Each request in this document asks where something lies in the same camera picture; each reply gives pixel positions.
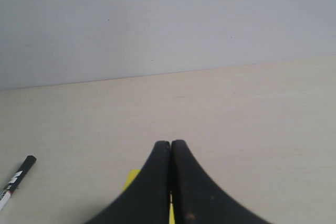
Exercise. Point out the yellow cube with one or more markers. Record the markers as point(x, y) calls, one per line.
point(130, 178)

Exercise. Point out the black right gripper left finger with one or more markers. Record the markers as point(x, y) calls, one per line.
point(147, 198)

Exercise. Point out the black and white marker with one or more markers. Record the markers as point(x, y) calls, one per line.
point(16, 179)

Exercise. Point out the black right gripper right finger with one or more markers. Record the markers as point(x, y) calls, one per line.
point(197, 198)

